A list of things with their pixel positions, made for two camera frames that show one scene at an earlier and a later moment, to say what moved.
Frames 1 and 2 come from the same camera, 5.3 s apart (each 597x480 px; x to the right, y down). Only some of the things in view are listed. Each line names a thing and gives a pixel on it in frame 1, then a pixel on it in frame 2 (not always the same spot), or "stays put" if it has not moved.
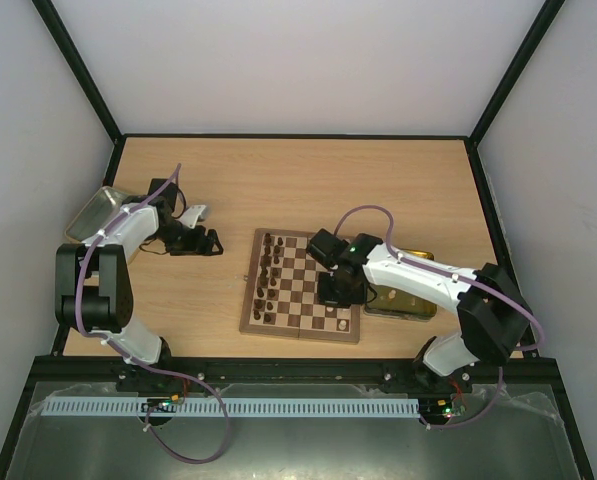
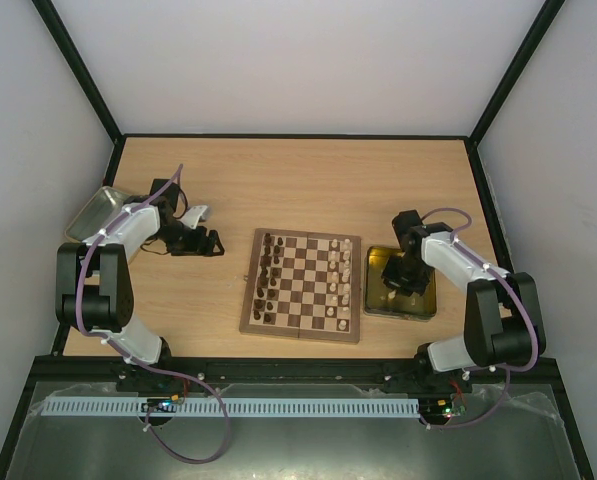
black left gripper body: (178, 241) stays put
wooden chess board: (280, 292) stays put
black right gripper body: (334, 293) to (401, 281)
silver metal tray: (95, 213) stays put
